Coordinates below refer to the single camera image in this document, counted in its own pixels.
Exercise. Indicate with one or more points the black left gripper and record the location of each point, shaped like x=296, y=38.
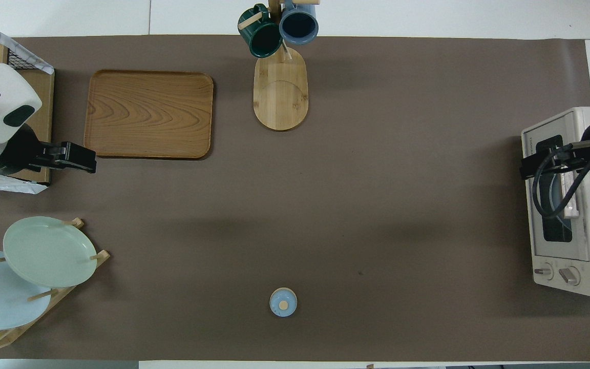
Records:
x=18, y=154

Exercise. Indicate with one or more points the wooden serving tray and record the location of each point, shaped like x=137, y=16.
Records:
x=146, y=113

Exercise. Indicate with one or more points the patterned white cloth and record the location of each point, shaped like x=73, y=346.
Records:
x=3, y=183

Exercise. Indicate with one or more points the mint green racked plate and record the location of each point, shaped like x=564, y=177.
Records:
x=49, y=251

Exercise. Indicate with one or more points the wooden plate rack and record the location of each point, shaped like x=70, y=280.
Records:
x=77, y=274

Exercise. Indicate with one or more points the brown table mat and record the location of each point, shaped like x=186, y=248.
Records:
x=377, y=154

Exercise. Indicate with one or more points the wooden mug tree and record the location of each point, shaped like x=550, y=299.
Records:
x=279, y=97

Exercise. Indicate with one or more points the dark green mug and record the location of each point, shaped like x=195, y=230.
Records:
x=264, y=38

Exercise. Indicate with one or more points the blue mug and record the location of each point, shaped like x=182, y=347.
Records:
x=299, y=25

